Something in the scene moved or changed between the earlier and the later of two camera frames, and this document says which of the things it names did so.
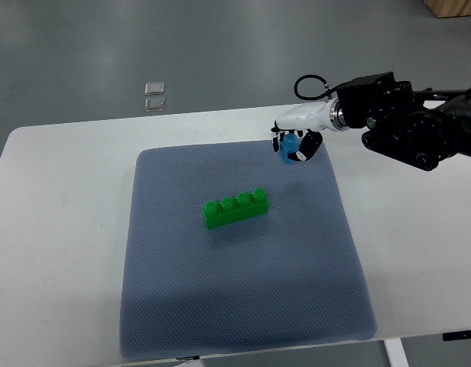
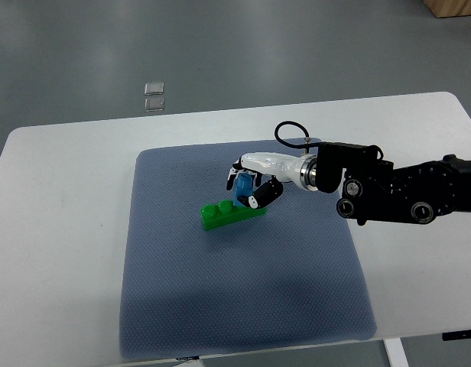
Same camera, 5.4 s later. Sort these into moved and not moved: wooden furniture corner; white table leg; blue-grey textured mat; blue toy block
Moved: blue toy block
Not moved: blue-grey textured mat; wooden furniture corner; white table leg
